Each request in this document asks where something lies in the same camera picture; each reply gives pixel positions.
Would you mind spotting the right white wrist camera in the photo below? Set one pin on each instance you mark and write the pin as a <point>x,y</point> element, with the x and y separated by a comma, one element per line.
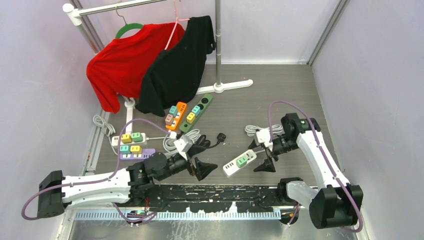
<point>264,138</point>

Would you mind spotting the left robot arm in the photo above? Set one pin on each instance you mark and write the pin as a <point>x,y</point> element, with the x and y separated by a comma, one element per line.
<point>58,192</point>

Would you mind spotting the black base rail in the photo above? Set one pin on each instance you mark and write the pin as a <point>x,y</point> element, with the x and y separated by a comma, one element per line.
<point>210,198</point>

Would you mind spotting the teal adapter on purple strip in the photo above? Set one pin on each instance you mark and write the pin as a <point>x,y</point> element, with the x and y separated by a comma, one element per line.
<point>124,149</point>

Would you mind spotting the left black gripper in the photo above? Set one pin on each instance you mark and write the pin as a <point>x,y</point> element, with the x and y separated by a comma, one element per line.
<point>202,168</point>

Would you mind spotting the yellow adapter on purple strip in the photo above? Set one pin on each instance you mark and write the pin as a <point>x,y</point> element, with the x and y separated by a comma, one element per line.
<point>136,149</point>

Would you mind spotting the black t-shirt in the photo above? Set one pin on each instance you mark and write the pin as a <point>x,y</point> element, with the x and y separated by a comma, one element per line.
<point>176,73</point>

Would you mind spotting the teal adapter on orange strip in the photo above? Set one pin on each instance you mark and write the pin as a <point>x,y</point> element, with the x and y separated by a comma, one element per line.
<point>173,111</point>

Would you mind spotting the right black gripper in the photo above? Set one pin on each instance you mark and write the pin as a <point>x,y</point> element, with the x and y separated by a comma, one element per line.
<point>267,165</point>

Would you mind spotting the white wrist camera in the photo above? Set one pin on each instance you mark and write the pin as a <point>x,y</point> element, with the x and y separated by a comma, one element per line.
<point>264,138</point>
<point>183,145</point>

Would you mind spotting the green power strip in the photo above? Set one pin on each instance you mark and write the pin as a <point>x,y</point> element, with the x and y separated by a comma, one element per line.
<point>204,103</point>

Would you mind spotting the orange power strip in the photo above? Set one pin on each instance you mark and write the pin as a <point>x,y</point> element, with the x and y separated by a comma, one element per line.
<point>181,106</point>

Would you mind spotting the green adapter on white strip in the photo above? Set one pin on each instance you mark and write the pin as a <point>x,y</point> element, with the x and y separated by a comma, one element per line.
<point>137,137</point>

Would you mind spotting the brown plug adapter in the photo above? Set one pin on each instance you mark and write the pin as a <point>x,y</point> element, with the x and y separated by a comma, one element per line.
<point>169,119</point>

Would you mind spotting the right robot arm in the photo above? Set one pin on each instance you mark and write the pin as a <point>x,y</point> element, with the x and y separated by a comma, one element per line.
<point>335,202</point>

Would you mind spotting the purple power strip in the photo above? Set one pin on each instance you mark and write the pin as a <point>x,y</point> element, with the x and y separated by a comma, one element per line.
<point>133,157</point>

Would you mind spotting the white clothes rack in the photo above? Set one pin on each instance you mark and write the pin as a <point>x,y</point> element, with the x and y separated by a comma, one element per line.
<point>79,18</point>

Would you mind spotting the teal plug adapter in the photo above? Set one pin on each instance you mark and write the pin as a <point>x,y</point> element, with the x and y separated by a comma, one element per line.
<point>196,110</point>

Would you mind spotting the pink clothes hanger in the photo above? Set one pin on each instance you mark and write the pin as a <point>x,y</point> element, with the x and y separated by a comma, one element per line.
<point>177,20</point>

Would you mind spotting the white power strip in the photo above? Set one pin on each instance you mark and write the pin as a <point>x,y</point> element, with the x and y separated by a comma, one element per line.
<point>116,140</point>
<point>231,168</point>

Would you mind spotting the green plug adapter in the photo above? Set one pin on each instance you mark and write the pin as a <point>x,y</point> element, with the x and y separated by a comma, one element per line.
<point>242,161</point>

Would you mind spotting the red t-shirt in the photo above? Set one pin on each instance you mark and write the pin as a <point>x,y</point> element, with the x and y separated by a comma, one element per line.
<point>119,68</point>

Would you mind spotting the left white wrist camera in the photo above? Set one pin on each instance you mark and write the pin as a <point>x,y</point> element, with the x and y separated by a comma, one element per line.
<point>183,145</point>

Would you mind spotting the yellow adapter on white strip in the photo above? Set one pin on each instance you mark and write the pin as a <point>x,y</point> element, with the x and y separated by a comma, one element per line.
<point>126,138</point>

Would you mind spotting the green clothes hanger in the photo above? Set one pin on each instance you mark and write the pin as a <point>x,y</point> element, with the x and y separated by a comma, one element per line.
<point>127,26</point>

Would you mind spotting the yellow plug adapter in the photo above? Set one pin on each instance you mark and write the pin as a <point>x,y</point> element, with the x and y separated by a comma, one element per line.
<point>190,117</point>

